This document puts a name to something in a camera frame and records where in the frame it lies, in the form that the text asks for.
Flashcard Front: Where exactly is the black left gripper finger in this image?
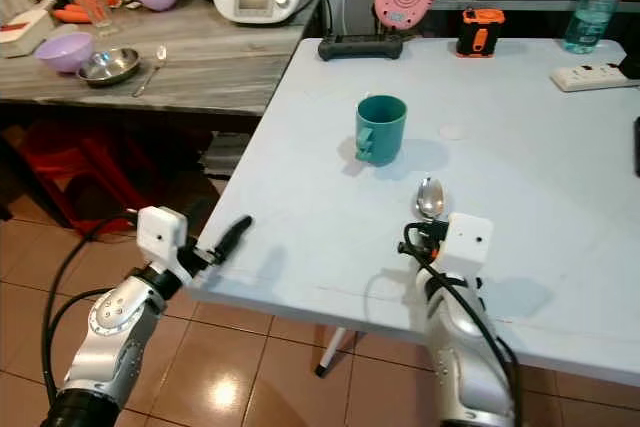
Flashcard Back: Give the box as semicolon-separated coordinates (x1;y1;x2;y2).
209;213;255;259

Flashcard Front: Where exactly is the large steel spoon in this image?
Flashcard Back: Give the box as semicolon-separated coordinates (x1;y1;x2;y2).
415;176;448;222

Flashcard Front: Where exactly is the teal plastic mug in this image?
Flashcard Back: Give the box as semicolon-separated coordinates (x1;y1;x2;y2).
354;93;409;167

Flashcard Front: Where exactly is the white table leg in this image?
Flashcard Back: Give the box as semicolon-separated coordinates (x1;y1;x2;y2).
314;326;352;379

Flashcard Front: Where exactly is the red plastic stool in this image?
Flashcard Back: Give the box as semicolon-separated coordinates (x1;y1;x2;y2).
18;121;166;236

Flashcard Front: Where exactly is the slim steel spoon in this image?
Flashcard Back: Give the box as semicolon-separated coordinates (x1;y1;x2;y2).
131;43;168;99

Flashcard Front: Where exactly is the steel bowl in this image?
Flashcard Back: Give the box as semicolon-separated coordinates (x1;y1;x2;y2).
76;46;143;89

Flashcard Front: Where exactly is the orange and black device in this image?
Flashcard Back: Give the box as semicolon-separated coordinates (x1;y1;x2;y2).
455;7;507;59

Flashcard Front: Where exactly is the white power strip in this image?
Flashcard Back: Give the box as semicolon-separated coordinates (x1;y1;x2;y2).
549;62;633;94

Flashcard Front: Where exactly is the large purple bowl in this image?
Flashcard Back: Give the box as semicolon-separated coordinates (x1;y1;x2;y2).
34;31;96;75

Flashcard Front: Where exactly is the clear drinking glass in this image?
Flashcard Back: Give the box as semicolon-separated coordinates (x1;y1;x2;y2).
76;0;117;34

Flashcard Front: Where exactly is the orange carrot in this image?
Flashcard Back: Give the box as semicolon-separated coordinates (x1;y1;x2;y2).
54;4;94;26

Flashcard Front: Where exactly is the blue-green water bottle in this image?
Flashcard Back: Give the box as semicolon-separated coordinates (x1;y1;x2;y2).
562;0;638;56

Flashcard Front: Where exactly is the white plastic box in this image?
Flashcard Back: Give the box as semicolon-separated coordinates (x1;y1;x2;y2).
0;0;57;59

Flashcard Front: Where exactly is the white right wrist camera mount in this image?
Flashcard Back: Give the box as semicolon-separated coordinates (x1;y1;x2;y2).
439;211;495;266

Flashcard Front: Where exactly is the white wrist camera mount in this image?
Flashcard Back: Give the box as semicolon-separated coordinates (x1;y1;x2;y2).
439;211;495;266
137;205;190;259

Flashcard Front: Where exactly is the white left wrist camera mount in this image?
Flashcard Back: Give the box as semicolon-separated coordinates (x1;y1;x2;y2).
137;205;190;259

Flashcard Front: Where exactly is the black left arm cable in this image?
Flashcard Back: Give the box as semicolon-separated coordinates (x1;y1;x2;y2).
40;210;141;410

